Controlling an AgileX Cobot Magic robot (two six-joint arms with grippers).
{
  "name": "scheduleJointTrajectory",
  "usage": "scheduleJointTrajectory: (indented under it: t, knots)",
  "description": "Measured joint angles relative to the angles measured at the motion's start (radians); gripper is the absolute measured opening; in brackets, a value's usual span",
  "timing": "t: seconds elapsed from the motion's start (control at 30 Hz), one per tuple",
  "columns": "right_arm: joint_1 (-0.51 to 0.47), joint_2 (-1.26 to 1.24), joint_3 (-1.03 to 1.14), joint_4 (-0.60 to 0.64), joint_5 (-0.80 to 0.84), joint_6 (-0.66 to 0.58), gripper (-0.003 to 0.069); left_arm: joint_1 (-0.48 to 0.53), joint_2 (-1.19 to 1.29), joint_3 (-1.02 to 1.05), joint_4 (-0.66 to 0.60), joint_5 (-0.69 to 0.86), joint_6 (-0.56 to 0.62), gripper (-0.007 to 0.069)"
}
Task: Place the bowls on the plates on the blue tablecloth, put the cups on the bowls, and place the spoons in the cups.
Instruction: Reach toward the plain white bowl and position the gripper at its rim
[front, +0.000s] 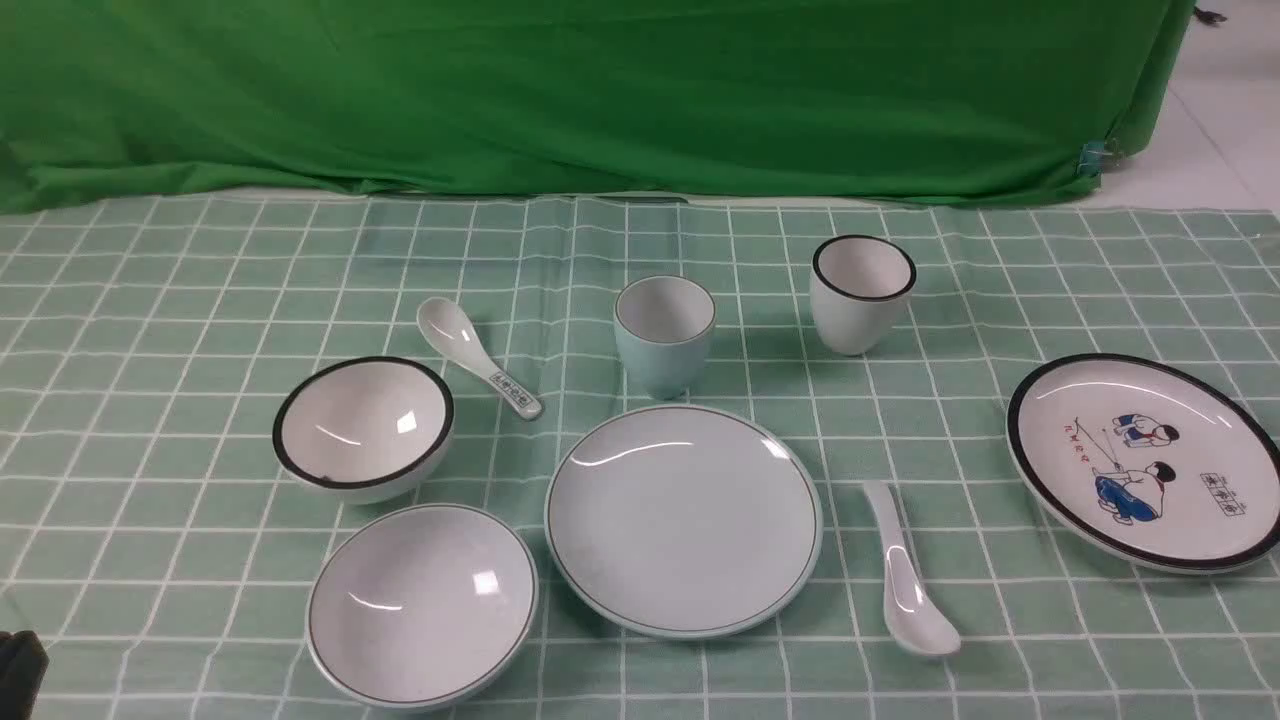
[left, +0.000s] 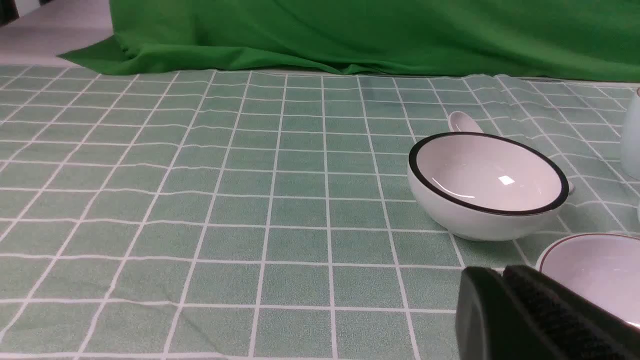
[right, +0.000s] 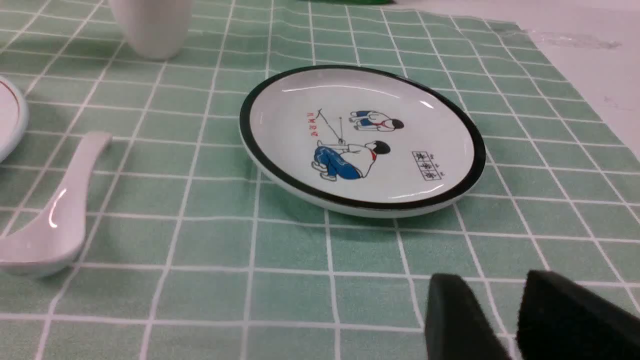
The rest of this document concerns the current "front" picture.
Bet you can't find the light blue cup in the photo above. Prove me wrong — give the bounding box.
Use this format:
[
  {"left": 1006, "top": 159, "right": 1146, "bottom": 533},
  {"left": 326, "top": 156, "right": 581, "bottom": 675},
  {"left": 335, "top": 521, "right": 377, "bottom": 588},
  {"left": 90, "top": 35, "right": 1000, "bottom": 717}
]
[{"left": 613, "top": 275, "right": 716, "bottom": 400}]

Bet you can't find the light blue bowl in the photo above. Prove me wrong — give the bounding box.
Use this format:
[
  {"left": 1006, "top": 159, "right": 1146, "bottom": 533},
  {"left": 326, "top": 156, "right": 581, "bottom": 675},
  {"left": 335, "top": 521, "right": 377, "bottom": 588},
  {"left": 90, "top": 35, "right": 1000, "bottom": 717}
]
[{"left": 305, "top": 503, "right": 540, "bottom": 712}]

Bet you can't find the plain white spoon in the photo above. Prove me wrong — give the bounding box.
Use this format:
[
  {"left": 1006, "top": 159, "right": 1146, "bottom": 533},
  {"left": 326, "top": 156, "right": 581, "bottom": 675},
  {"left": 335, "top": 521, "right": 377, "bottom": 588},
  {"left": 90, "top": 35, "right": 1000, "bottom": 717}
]
[{"left": 861, "top": 479, "right": 963, "bottom": 659}]

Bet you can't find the light blue plate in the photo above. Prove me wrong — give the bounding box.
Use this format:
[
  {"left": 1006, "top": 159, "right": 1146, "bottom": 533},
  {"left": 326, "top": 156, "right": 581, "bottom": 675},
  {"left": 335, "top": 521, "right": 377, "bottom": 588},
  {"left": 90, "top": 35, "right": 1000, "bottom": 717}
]
[{"left": 544, "top": 404, "right": 826, "bottom": 641}]

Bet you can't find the white spoon with blue print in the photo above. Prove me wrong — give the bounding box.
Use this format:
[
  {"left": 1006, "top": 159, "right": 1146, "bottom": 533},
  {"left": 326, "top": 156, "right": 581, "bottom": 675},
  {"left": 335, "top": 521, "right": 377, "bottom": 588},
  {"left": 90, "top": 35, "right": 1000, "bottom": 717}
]
[{"left": 417, "top": 297, "right": 544, "bottom": 421}]

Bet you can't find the white cup black rim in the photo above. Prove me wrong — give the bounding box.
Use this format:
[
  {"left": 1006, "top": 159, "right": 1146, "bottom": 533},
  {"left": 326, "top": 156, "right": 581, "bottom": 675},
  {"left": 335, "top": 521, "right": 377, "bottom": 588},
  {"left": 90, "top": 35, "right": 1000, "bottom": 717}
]
[{"left": 809, "top": 234, "right": 918, "bottom": 356}]

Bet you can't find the white bowl black rim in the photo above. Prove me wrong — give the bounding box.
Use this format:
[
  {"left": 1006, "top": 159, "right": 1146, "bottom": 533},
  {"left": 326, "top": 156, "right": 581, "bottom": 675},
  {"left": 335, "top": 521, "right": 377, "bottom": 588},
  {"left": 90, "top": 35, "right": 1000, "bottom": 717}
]
[{"left": 271, "top": 356, "right": 457, "bottom": 505}]

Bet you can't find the blue clip on backdrop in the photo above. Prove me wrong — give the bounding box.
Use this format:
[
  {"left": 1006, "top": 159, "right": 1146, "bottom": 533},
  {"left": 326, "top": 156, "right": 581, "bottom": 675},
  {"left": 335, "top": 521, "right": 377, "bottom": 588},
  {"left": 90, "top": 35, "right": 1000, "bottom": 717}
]
[{"left": 1076, "top": 141, "right": 1112, "bottom": 178}]

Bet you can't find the white plate with cartoon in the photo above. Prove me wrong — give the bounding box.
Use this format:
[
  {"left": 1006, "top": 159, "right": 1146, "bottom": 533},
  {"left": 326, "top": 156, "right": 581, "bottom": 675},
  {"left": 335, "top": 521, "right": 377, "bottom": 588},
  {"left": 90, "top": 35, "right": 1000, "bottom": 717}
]
[{"left": 1006, "top": 354, "right": 1279, "bottom": 575}]

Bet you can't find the green checked tablecloth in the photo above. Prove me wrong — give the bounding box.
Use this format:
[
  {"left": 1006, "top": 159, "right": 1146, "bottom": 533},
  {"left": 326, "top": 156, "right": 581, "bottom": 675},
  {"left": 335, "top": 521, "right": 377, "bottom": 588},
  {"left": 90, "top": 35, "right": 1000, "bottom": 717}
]
[{"left": 1, "top": 195, "right": 1279, "bottom": 719}]

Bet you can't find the green backdrop cloth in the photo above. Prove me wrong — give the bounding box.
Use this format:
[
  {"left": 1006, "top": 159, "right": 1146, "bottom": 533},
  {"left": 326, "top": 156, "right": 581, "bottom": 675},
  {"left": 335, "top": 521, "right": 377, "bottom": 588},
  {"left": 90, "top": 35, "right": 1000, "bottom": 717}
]
[{"left": 1, "top": 1, "right": 1193, "bottom": 213}]

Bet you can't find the black object at corner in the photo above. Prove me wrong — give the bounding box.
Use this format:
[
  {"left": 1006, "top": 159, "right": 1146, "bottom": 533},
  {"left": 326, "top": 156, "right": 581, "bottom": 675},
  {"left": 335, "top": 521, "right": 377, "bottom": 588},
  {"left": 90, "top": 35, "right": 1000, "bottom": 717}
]
[{"left": 1, "top": 630, "right": 49, "bottom": 720}]

